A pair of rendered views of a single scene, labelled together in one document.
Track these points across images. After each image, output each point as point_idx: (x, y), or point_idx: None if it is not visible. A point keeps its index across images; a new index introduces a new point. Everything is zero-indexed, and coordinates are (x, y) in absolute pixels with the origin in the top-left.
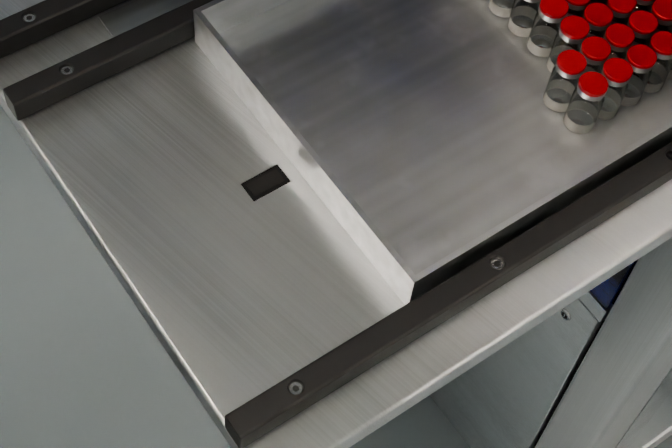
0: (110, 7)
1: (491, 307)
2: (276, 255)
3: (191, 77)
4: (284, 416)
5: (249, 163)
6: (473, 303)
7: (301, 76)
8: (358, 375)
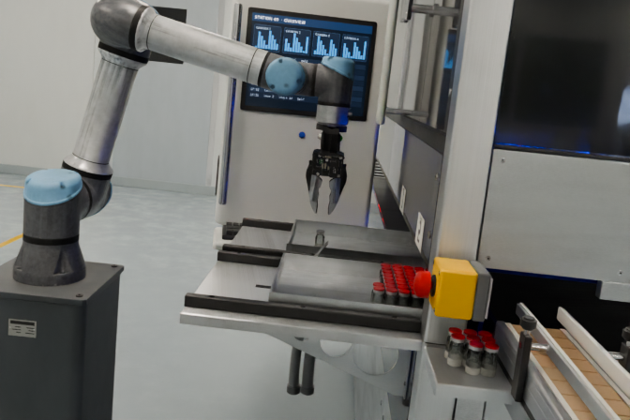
0: None
1: (292, 321)
2: (246, 293)
3: (271, 271)
4: (202, 302)
5: (263, 283)
6: (287, 317)
7: (301, 279)
8: (233, 310)
